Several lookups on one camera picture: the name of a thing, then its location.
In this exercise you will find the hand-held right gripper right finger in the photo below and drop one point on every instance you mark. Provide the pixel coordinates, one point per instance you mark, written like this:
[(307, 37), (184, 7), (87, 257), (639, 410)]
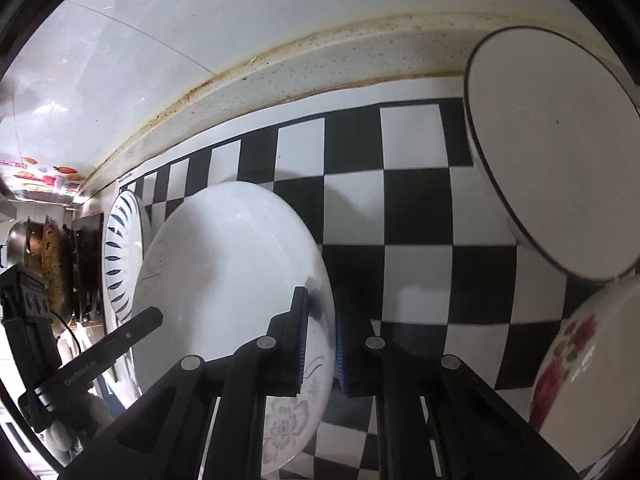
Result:
[(342, 356)]

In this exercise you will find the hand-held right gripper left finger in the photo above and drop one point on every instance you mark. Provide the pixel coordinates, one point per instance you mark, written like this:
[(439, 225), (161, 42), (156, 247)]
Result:
[(301, 341)]

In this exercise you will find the colourful wall stickers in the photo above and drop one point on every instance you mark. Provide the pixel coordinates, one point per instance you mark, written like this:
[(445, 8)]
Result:
[(45, 177)]

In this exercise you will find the black and white checkered mat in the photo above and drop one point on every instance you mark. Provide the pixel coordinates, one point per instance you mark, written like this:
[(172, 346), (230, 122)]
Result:
[(415, 210)]

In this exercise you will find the white plate grey floral print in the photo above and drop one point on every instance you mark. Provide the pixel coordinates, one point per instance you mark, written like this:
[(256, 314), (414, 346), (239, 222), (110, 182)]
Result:
[(225, 270)]

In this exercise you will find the brown stained wok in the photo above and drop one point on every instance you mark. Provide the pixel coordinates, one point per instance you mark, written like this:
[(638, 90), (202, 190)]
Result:
[(52, 260)]

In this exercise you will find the steel pot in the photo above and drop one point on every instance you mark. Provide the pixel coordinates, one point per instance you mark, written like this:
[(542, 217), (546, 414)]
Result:
[(19, 242)]

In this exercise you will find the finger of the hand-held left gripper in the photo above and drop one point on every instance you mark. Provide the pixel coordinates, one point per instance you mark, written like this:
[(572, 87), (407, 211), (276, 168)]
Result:
[(135, 330)]

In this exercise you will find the black pan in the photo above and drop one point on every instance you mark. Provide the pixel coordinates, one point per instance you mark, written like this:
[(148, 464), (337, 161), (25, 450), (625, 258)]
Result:
[(87, 260)]

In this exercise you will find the white bowl dark rim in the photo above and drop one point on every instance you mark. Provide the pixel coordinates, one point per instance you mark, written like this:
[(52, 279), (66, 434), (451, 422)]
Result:
[(550, 150)]

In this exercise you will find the white plate red flowers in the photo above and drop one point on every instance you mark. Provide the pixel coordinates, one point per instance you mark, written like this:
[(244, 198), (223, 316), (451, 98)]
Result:
[(590, 385)]

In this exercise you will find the white plate blue leaf pattern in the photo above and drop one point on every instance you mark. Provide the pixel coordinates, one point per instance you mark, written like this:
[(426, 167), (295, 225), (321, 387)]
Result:
[(117, 240)]

